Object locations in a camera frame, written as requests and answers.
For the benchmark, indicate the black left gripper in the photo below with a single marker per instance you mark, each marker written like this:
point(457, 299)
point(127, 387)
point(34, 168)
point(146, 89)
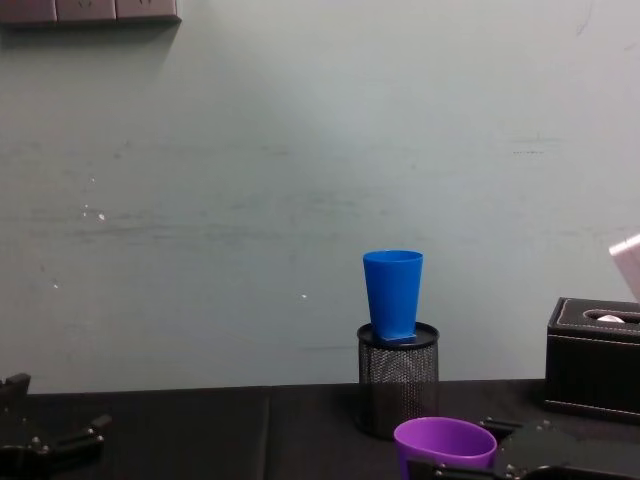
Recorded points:
point(17, 465)

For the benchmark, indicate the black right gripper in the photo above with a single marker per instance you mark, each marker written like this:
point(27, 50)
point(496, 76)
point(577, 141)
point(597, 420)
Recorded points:
point(570, 455)

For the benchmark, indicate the purple plastic cup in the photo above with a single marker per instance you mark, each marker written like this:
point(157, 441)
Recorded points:
point(440, 440)

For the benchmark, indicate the black mesh pen holder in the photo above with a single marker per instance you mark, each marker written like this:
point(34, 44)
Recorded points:
point(397, 385)

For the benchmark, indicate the black leather tissue box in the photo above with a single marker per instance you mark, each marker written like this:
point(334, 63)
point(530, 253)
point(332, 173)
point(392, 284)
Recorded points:
point(585, 370)

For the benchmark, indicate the blue plastic cup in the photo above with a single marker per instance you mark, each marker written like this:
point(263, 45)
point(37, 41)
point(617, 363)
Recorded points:
point(392, 295)

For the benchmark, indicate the black table cloth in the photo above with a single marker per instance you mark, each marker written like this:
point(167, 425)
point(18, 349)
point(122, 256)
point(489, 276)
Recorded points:
point(225, 430)

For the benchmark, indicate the white tissue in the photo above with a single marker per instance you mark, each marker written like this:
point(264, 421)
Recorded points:
point(612, 318)

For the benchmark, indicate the pale pinkish white box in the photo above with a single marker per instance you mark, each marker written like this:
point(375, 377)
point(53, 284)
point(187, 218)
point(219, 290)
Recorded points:
point(629, 265)

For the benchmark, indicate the grey wall socket panel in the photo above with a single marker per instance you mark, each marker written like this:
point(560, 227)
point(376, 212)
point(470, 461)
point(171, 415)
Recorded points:
point(90, 9)

